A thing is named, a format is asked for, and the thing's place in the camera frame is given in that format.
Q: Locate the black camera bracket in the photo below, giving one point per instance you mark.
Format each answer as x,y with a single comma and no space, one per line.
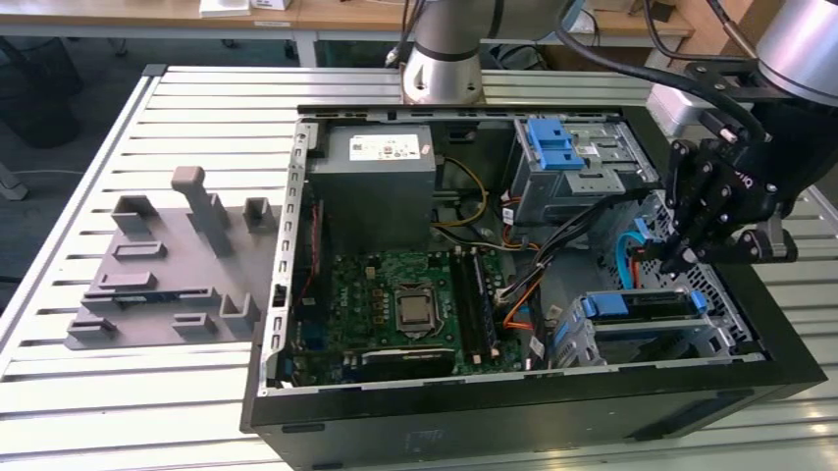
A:
703,68

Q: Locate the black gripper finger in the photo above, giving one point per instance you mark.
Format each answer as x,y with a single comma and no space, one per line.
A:
753,247
687,196

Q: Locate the grey parts rack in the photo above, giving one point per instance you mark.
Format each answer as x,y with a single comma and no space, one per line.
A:
170,265

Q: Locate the blue drive latch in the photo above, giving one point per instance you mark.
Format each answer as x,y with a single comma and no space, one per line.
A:
553,147

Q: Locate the silver CPU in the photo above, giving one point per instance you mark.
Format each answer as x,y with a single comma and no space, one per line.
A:
415,310

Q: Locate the wooden cabinet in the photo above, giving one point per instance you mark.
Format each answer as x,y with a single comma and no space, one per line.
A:
701,39

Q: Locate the black PC case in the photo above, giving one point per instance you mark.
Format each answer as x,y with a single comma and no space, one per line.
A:
458,422

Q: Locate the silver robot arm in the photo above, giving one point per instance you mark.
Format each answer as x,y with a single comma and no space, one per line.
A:
451,29

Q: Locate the CPU socket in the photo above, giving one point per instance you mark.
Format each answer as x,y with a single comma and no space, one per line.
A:
419,335

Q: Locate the green motherboard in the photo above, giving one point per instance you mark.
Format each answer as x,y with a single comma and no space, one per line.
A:
367,275

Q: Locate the silver disk bay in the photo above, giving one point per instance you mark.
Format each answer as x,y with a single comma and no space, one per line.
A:
654,327

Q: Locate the RAM stick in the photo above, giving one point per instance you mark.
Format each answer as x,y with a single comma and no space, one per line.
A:
147,296
488,319

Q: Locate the black RAM slot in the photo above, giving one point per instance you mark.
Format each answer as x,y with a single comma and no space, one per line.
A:
466,304

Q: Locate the small labelled white box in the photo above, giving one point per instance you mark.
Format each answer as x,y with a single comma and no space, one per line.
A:
271,4

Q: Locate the wooden desk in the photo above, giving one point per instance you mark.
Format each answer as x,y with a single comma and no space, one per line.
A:
131,17
340,17

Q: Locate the silver box wrist camera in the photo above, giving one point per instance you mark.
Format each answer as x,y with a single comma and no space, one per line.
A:
674,110

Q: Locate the silver drive cage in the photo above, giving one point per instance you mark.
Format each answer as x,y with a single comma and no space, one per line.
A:
557,196

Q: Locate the black waste bin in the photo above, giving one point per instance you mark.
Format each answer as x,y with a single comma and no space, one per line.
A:
39,98

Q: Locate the black graphics card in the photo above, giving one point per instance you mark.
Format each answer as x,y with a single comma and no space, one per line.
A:
406,365

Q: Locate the grey desk foot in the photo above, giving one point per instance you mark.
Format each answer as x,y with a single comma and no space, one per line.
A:
13,189

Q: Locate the grey power supply unit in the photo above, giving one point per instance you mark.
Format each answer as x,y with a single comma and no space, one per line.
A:
372,206

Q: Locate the small black box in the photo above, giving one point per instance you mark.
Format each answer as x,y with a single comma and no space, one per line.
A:
662,12

